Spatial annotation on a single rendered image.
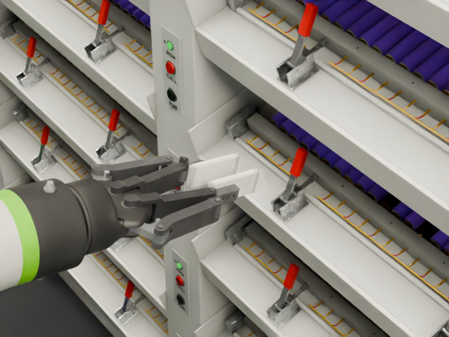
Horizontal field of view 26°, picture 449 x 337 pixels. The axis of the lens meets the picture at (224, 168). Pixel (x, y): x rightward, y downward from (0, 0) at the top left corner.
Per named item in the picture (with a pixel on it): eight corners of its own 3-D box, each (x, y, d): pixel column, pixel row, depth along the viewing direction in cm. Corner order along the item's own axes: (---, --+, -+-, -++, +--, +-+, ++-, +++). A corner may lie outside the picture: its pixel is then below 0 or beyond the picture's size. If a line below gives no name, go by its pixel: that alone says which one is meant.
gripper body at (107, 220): (42, 228, 102) (115, 208, 107) (85, 275, 97) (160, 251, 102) (49, 168, 98) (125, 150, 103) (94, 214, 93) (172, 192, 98)
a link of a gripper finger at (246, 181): (208, 180, 106) (212, 184, 105) (256, 167, 110) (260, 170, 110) (203, 203, 107) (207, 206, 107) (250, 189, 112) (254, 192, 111)
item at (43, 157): (174, 325, 165) (152, 281, 155) (2, 147, 201) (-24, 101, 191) (262, 252, 171) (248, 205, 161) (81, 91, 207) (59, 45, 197)
